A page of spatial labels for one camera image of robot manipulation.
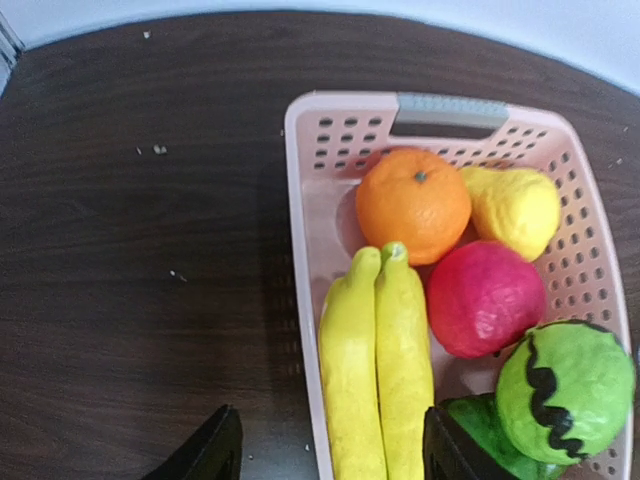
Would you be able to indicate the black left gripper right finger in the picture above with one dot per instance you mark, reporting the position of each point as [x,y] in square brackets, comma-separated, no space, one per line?
[450,453]

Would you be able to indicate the yellow toy bananas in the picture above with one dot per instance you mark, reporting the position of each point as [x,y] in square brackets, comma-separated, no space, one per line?
[376,370]

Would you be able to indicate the green striped toy watermelon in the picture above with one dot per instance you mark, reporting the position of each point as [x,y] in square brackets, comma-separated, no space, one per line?
[565,392]

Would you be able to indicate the pink plastic basket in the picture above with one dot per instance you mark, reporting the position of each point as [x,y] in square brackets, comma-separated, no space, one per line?
[333,138]

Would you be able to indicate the orange toy fruit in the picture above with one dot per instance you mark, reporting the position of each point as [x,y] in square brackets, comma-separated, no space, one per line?
[414,197]

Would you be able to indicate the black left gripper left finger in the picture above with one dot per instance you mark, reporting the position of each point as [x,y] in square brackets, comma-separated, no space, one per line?
[213,451]

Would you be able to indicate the green orange toy mango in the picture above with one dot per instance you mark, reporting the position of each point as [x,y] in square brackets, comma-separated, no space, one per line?
[477,415]

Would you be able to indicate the red toy apple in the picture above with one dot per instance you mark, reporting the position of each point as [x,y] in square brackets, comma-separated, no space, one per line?
[483,297]

